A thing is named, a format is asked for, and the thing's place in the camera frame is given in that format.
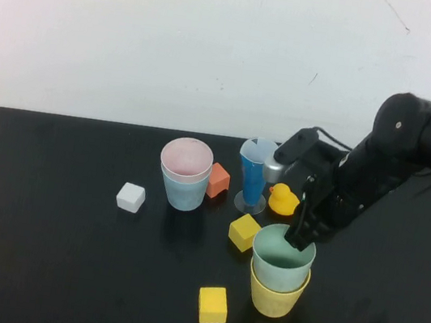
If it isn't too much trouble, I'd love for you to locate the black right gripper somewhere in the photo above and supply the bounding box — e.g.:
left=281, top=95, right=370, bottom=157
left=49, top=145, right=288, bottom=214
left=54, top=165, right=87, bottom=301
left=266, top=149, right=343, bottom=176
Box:
left=281, top=139, right=400, bottom=266

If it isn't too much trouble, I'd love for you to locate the green plastic cup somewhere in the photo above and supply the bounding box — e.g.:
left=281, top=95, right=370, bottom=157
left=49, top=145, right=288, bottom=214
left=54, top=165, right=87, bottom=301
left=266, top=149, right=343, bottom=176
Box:
left=245, top=219, right=321, bottom=299

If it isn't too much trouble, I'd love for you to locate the yellow plastic cup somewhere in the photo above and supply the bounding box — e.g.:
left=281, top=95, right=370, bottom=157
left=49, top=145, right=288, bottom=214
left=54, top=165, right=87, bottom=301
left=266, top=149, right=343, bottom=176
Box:
left=242, top=256, right=314, bottom=323

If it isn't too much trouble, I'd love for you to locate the pink plastic cup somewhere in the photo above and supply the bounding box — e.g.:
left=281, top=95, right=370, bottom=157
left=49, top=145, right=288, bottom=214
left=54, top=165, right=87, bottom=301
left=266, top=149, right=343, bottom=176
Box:
left=156, top=133, right=218, bottom=191

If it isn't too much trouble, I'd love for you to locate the yellow rubber duck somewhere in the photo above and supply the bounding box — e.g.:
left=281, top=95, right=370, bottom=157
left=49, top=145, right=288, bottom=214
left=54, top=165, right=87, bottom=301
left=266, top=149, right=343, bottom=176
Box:
left=265, top=181, right=304, bottom=219

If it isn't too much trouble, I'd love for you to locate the yellow cube block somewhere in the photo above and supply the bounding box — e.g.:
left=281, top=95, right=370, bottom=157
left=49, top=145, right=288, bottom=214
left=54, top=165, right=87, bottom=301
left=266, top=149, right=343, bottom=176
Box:
left=194, top=283, right=232, bottom=323
left=225, top=210, right=264, bottom=255

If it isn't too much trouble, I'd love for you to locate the blue paper cone cup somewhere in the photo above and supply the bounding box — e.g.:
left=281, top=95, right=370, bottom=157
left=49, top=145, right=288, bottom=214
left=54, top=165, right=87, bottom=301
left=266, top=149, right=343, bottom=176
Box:
left=229, top=134, right=282, bottom=220

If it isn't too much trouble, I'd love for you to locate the orange arch block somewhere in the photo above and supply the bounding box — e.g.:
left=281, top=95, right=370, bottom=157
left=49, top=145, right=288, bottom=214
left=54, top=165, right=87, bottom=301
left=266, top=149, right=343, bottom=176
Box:
left=205, top=161, right=234, bottom=202

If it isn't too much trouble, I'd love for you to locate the light blue plastic cup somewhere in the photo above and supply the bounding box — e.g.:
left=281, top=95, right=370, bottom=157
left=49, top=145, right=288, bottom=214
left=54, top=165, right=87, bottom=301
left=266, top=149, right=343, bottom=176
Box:
left=154, top=159, right=213, bottom=215

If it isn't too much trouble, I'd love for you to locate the white cube block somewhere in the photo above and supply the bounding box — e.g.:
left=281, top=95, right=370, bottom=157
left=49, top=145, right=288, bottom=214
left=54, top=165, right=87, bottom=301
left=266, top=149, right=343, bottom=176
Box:
left=113, top=180, right=148, bottom=215

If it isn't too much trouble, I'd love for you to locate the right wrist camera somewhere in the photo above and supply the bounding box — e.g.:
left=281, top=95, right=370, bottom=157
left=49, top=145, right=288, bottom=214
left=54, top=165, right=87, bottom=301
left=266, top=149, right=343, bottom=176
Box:
left=260, top=121, right=323, bottom=191

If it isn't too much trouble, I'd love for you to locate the black right camera cable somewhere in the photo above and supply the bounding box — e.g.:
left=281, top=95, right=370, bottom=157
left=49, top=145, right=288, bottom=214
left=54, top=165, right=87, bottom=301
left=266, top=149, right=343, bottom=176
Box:
left=309, top=125, right=357, bottom=153

